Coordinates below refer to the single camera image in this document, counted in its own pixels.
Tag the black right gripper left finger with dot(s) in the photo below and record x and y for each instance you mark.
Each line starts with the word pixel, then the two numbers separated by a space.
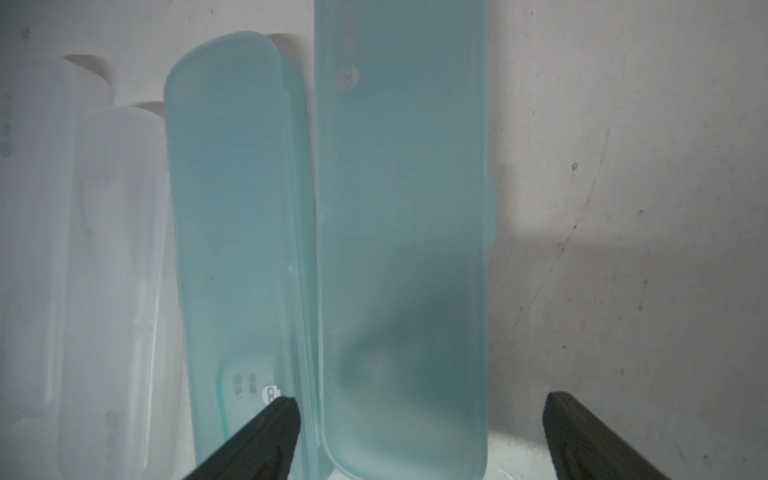
pixel 263 449

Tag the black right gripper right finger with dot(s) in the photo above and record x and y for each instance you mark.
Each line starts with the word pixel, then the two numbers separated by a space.
pixel 584 447

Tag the teal pencil case plain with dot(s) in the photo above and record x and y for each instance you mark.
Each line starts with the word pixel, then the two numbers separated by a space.
pixel 405 212

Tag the clear pencil case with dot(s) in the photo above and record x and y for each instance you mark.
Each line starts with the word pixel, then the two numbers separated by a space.
pixel 118 406
pixel 43 103

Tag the teal pencil case with label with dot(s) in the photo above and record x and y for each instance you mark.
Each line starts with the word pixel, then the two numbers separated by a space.
pixel 239 174

